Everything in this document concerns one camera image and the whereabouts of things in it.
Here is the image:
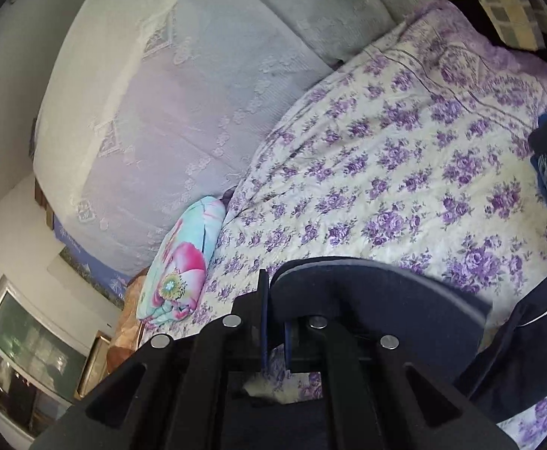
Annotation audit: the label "white lace cover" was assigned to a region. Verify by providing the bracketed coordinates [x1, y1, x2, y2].
[32, 0, 344, 287]

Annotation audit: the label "grey cushion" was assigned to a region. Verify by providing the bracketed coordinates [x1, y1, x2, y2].
[222, 0, 396, 64]

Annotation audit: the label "gold picture frame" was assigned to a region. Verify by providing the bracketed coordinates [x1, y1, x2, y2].
[74, 330, 113, 400]

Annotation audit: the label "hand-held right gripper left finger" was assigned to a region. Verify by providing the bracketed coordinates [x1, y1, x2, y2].
[32, 269, 270, 450]

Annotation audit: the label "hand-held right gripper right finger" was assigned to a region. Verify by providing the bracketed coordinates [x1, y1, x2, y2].
[283, 315, 518, 450]

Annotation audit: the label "purple floral bedspread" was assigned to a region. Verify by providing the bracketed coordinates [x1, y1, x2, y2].
[137, 0, 547, 434]

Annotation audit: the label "silver framed screen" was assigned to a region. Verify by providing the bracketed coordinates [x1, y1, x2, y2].
[0, 276, 90, 438]

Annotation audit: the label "navy pants with white piping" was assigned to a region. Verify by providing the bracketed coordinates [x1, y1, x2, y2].
[270, 257, 547, 425]

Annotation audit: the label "brown cushion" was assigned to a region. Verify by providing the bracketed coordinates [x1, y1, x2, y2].
[107, 274, 149, 372]

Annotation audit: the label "colourful floral folded blanket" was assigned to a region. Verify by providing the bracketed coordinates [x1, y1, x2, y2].
[135, 196, 227, 326]

